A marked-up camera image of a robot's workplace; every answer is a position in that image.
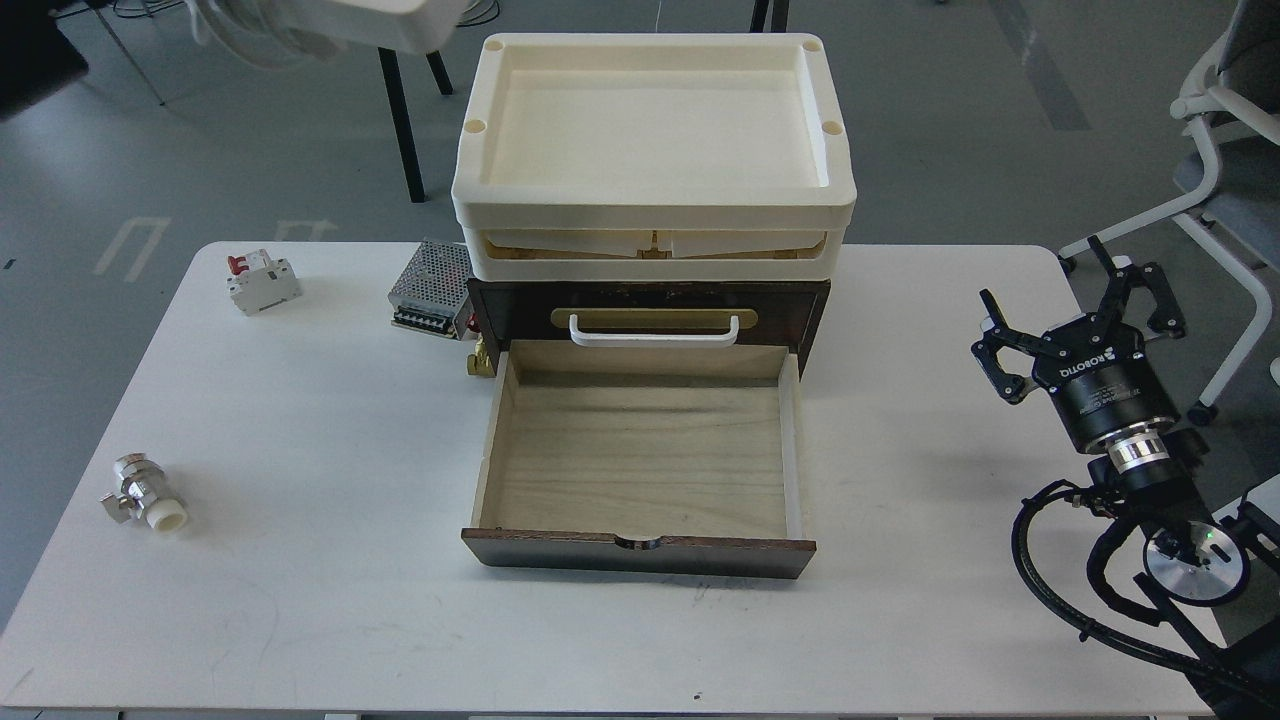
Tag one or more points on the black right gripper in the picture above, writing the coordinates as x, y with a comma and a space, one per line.
1100, 385

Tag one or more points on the white power strip with cable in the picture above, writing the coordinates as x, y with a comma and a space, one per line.
279, 34

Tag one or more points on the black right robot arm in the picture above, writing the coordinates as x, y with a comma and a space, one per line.
1162, 550

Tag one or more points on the white office chair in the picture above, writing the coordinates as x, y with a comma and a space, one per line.
1229, 101

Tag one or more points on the open wooden drawer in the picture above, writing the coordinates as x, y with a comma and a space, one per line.
668, 460

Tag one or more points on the cream plastic tray box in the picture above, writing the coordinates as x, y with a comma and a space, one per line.
650, 158

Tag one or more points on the brass fitting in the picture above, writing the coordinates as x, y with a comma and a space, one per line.
479, 363

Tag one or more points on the metal mesh power supply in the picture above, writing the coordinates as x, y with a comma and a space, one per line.
431, 294

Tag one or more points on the black table legs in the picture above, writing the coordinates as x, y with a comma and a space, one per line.
402, 123

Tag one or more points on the white plastic valve fitting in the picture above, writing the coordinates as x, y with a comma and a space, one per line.
144, 494

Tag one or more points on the white drawer handle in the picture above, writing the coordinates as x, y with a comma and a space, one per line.
641, 340

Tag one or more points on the white circuit breaker red switch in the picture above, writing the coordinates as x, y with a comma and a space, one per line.
257, 282

